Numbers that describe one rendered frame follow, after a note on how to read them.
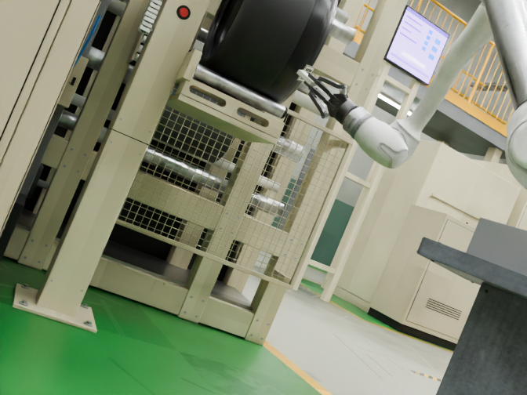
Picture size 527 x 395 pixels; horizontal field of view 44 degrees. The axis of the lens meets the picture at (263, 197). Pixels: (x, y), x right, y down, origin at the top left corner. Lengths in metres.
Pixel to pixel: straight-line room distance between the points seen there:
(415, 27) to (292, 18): 4.44
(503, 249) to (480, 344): 0.22
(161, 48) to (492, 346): 1.34
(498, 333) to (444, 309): 5.34
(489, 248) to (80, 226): 1.27
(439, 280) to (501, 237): 5.23
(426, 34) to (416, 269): 2.30
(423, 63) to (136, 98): 4.68
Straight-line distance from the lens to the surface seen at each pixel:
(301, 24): 2.10
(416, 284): 6.56
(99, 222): 2.15
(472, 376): 1.54
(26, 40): 1.40
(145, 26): 2.21
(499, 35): 1.66
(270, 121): 2.14
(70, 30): 1.40
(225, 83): 2.12
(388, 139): 1.93
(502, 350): 1.52
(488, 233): 1.50
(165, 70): 2.16
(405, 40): 6.41
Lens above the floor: 0.56
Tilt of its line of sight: 1 degrees up
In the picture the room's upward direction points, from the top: 23 degrees clockwise
